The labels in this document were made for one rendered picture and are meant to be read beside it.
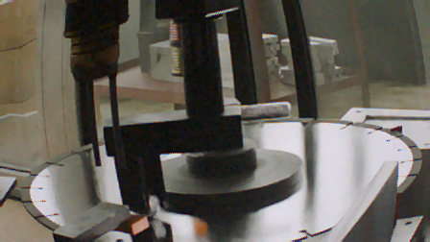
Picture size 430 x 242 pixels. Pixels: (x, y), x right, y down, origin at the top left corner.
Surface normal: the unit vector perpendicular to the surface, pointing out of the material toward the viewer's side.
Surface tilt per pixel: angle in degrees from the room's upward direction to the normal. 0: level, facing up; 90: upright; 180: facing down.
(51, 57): 90
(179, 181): 5
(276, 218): 0
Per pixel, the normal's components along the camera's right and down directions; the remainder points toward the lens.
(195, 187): -0.12, -0.95
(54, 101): -0.40, 0.24
